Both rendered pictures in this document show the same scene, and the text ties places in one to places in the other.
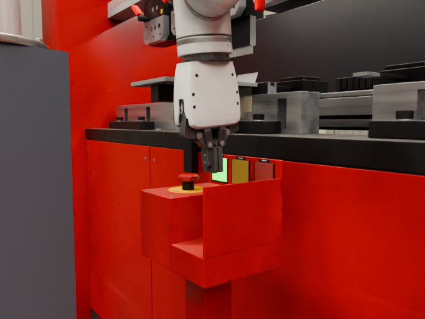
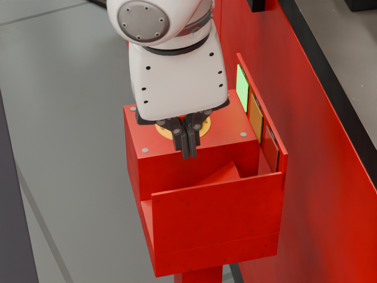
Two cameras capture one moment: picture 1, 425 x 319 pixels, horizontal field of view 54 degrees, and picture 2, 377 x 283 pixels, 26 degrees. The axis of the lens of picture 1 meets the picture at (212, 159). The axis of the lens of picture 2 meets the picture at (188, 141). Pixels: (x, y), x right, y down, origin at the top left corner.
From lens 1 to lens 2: 0.64 m
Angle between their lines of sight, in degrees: 43
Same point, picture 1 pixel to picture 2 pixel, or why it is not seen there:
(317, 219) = (345, 211)
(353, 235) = (365, 264)
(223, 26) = not seen: hidden behind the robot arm
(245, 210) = (217, 209)
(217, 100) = (182, 91)
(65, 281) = (14, 228)
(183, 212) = (157, 170)
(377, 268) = not seen: outside the picture
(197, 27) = not seen: hidden behind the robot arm
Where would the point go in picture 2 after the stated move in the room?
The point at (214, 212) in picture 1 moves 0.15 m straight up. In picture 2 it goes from (168, 215) to (166, 118)
